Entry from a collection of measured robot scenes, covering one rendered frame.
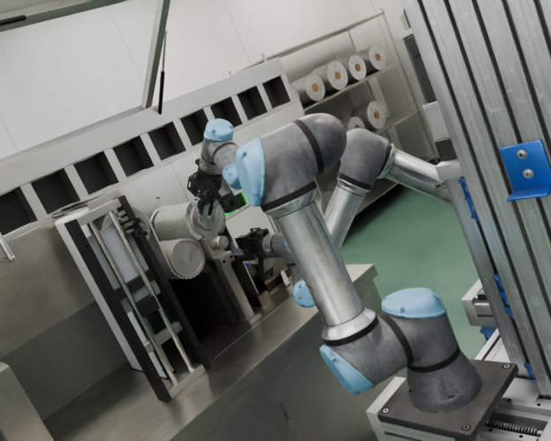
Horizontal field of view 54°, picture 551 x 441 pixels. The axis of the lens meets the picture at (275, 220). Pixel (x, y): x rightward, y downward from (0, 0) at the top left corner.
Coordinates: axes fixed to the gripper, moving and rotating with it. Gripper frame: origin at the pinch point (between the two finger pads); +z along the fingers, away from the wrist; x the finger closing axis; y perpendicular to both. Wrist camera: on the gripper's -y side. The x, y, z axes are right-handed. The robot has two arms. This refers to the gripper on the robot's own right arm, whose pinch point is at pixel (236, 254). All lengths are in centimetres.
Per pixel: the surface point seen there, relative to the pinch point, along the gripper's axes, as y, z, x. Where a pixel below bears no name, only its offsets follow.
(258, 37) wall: 97, 263, -293
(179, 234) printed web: 14.1, 6.7, 12.3
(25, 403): -3, 4, 75
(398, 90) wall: -13, 240, -444
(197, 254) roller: 7.8, -2.4, 14.4
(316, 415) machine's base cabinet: -46, -29, 17
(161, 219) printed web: 20.1, 16.4, 10.8
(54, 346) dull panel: -1, 30, 57
